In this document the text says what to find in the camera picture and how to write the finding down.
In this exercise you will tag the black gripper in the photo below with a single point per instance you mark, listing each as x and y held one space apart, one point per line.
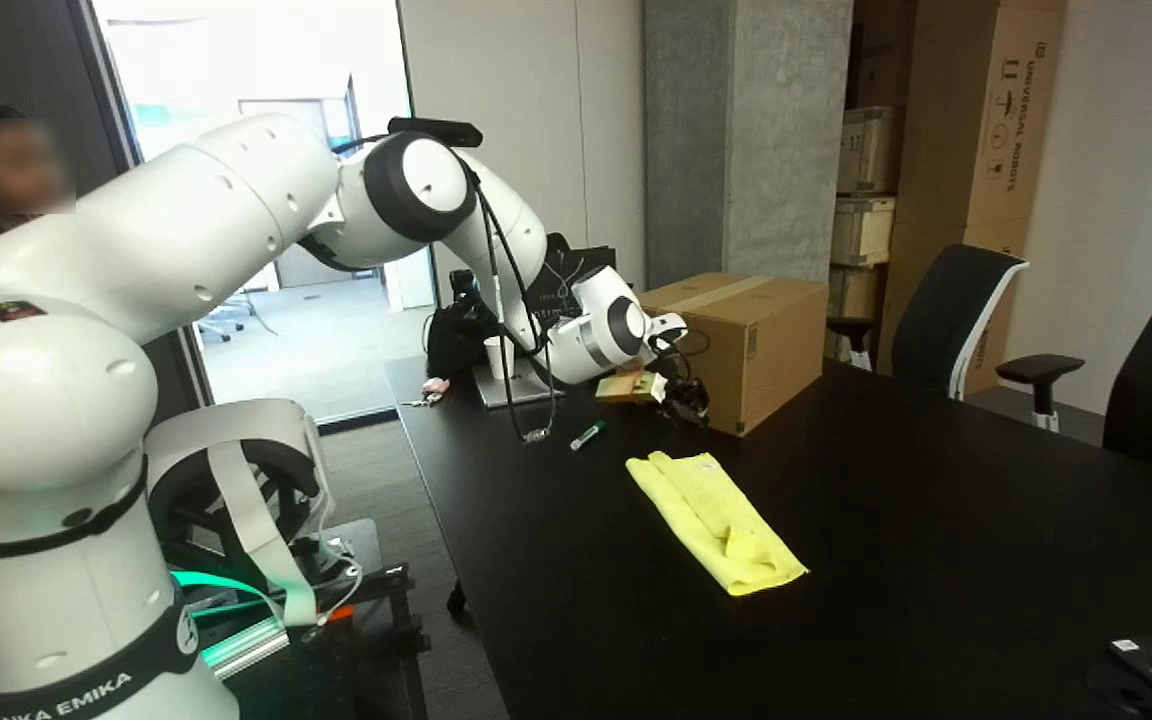
678 348

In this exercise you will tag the yellow terry towel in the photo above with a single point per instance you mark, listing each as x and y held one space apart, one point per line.
719 523

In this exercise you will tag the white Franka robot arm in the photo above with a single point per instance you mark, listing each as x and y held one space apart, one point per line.
202 225

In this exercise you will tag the brown cardboard shipping box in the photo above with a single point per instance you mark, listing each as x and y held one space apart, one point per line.
760 344

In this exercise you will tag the small pen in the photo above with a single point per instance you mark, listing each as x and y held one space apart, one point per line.
586 435

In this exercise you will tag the small cardboard box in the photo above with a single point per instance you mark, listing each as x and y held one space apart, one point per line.
867 149
856 292
860 233

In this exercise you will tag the tall brown board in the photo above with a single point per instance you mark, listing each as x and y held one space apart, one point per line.
931 160

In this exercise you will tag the tall printed cardboard box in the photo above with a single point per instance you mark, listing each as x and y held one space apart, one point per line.
1014 121

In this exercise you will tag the tan wrist camera box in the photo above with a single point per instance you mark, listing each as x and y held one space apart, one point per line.
635 387

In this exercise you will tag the black office chair white frame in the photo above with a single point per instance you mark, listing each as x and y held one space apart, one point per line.
958 312

